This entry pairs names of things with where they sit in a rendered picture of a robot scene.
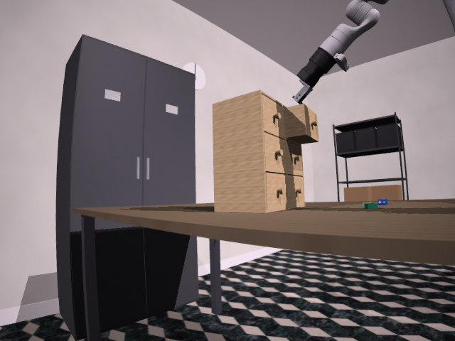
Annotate green and white eraser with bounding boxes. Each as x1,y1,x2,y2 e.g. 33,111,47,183
363,202,378,209

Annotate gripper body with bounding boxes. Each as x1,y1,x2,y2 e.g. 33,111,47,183
297,36,349,88

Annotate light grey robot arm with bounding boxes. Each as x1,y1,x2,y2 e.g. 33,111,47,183
330,0,455,50

